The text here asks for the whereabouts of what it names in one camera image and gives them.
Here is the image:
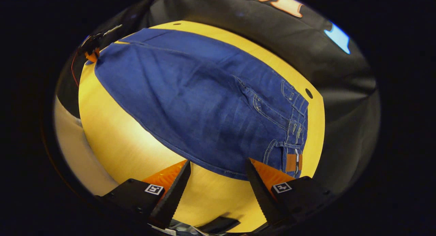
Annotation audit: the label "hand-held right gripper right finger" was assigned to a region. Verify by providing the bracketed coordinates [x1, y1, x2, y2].
[245, 158, 336, 226]

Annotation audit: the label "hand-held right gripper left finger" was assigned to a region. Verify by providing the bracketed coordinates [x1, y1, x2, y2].
[95, 159, 192, 230]

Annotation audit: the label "blue denim jeans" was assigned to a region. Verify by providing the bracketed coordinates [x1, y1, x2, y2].
[85, 28, 310, 181]

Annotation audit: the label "black backdrop cloth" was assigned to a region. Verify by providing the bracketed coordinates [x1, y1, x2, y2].
[56, 0, 381, 195]

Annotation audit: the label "thin red cable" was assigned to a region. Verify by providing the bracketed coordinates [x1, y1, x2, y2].
[71, 52, 81, 87]

